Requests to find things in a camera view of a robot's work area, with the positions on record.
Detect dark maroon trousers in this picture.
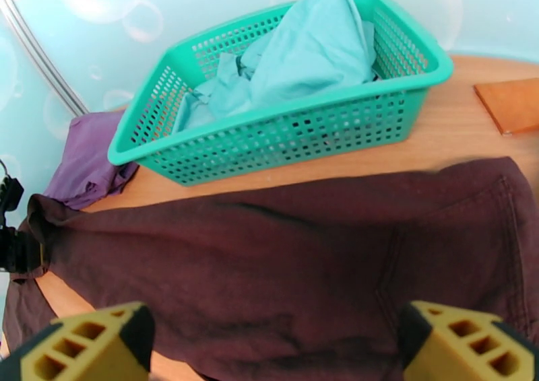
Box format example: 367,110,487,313
1,156,539,381

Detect purple folded trousers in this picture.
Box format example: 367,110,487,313
43,110,140,211

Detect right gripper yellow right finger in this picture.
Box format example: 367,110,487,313
397,300,539,381

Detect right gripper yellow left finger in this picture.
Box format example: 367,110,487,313
0,301,156,381

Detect aluminium corner post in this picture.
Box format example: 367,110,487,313
0,0,90,118

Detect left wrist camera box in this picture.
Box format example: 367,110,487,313
0,175,26,226

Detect brown leather mat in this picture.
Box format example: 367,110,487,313
473,77,539,136

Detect green plastic basket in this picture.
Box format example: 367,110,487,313
107,0,455,188

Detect light blue trousers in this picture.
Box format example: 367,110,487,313
171,0,377,135

